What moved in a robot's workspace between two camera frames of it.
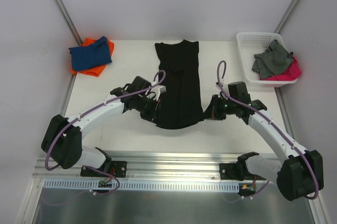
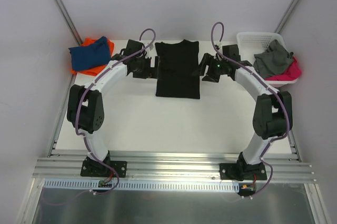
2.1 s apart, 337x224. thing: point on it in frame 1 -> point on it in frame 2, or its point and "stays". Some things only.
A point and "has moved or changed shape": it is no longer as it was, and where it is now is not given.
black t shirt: x=180 y=106 has moved or changed shape
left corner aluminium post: x=61 y=8 stays
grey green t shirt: x=275 y=61 stays
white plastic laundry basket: x=252 y=43 stays
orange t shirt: x=88 y=41 stays
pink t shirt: x=291 y=72 stays
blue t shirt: x=96 y=54 stays
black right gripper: x=212 y=109 -> x=209 y=67
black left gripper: x=151 y=112 -> x=153 y=67
